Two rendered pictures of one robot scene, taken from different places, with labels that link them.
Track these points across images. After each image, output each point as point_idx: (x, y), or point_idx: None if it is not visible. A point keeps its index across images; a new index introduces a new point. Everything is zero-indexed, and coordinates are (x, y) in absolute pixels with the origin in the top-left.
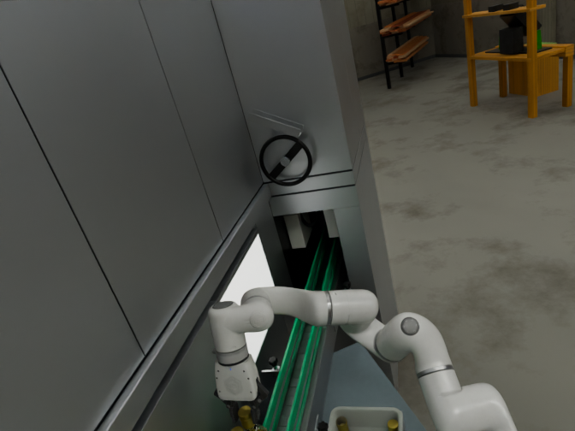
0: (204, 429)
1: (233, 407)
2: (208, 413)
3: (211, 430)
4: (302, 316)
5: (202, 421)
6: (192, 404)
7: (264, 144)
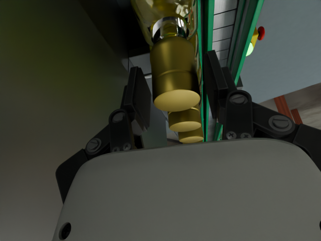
0: (68, 91)
1: (144, 125)
2: (30, 80)
3: (55, 51)
4: None
5: (59, 107)
6: (53, 180)
7: None
